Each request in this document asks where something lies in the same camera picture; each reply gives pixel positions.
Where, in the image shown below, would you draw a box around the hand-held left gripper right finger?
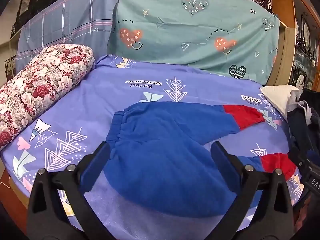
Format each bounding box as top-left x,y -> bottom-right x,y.
207,141 -> 295,240

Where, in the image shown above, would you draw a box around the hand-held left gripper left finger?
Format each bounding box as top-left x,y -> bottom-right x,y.
27,141 -> 118,240

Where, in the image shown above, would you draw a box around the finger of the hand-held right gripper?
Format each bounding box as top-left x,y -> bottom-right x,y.
287,146 -> 312,168

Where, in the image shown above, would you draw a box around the blue pants with red cuffs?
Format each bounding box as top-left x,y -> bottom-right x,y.
104,101 -> 304,218

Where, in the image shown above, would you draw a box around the dark navy garment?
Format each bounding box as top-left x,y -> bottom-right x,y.
286,89 -> 320,157

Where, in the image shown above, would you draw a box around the grey garment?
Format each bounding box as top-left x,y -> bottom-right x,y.
287,100 -> 313,127

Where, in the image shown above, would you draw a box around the white pillow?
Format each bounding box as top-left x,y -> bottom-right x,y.
260,84 -> 304,123

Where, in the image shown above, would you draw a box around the white decorative plate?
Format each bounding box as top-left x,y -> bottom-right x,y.
295,70 -> 307,88
301,14 -> 313,43

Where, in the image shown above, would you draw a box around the purple printed bed sheet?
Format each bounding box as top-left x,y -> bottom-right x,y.
0,54 -> 306,233

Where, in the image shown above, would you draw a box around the red floral bolster pillow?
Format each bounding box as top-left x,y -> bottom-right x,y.
0,44 -> 96,152

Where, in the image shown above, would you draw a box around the wooden display cabinet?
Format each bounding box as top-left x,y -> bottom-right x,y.
266,0 -> 320,92

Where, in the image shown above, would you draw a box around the teal heart print sheet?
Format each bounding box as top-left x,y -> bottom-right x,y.
106,0 -> 281,85

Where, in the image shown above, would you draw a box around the blue plaid sheet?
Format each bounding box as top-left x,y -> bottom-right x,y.
15,0 -> 122,76

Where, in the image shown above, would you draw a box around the wooden bed frame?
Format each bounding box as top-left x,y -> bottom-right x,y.
0,169 -> 28,222

